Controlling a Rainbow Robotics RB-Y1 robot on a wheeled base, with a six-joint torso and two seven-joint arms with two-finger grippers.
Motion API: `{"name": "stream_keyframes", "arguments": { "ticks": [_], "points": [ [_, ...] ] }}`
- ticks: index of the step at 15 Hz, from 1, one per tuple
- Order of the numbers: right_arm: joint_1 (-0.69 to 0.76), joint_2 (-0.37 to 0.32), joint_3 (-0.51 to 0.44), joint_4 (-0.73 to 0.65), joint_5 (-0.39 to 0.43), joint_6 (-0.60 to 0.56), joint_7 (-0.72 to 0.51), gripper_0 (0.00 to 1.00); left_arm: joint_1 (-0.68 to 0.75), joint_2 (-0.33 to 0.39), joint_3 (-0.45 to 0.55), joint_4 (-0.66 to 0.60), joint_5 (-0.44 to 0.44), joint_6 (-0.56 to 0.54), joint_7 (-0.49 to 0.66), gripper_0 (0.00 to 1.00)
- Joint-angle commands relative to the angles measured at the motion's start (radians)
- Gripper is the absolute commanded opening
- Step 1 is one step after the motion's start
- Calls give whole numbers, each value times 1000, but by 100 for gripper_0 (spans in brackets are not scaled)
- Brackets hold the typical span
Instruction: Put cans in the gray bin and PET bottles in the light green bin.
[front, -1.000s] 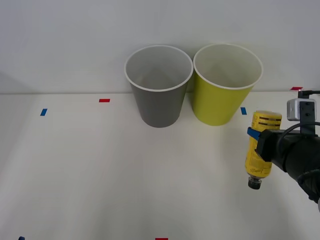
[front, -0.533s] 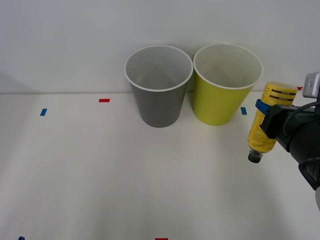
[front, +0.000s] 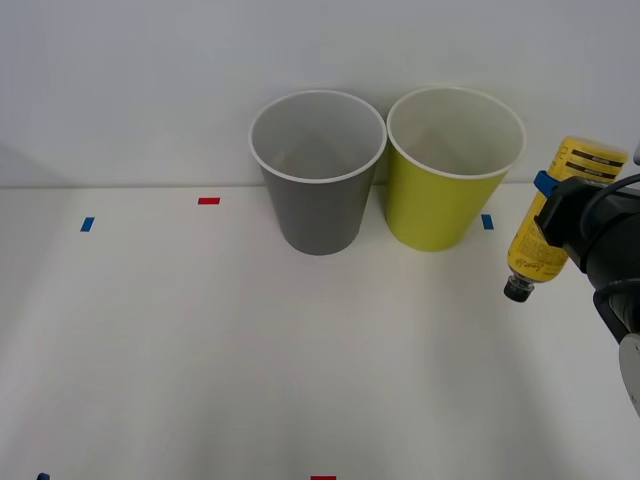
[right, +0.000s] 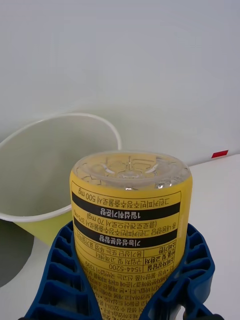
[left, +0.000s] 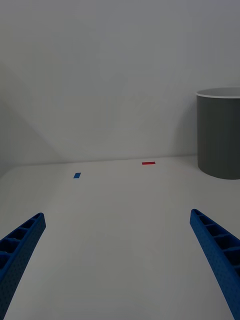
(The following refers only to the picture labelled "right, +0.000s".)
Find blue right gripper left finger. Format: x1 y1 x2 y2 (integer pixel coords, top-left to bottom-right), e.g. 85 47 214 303
23 221 102 320

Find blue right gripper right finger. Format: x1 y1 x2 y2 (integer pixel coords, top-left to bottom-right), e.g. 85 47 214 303
139 223 219 320

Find yellow bottle with black cap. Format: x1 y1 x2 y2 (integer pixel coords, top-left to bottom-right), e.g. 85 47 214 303
69 150 193 320

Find yellow-green plastic waste bin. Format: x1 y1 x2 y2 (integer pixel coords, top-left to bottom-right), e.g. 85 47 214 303
0 112 123 247

